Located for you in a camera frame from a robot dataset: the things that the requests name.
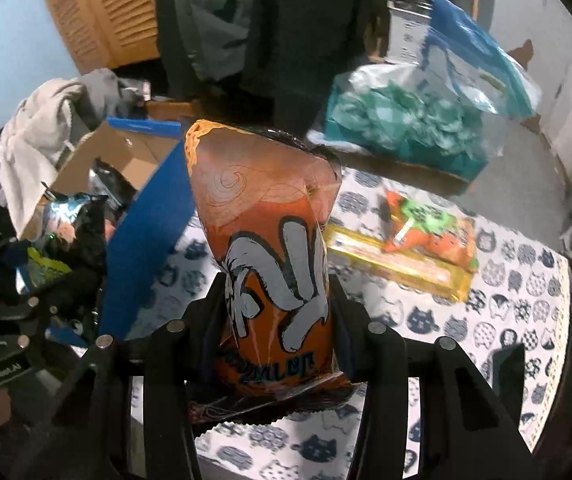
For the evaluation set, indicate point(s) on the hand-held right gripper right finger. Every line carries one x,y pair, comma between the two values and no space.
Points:
344,347

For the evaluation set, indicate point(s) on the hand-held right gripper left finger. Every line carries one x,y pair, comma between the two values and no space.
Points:
208,342

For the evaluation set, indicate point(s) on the orange snack bag white script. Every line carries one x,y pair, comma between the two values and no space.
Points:
271,240

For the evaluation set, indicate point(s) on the cardboard box with blue outside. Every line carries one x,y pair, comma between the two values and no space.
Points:
141,210

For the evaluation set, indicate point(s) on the black silver snack packet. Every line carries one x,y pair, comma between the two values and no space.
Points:
73,220

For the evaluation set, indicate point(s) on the yellow long snack packet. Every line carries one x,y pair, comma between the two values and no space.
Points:
406,265

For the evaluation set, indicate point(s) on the white towel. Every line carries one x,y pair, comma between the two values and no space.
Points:
31,145

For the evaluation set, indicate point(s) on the orange snack packet green label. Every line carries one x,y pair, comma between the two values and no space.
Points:
426,230

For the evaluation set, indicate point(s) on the cat print blanket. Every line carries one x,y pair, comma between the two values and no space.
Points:
491,285

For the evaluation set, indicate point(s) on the teal items plastic bag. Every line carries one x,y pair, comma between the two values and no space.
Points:
406,125

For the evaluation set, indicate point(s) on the wooden board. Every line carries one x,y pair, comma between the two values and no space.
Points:
171,109

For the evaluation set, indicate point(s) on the wooden louvered door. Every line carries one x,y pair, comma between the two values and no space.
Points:
101,10

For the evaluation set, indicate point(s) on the dark hanging jacket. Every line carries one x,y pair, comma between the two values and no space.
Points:
311,35

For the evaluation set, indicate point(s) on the blue clear plastic bag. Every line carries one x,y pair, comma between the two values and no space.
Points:
481,60

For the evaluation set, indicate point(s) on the grey green hanging garment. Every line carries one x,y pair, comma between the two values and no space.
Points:
211,15

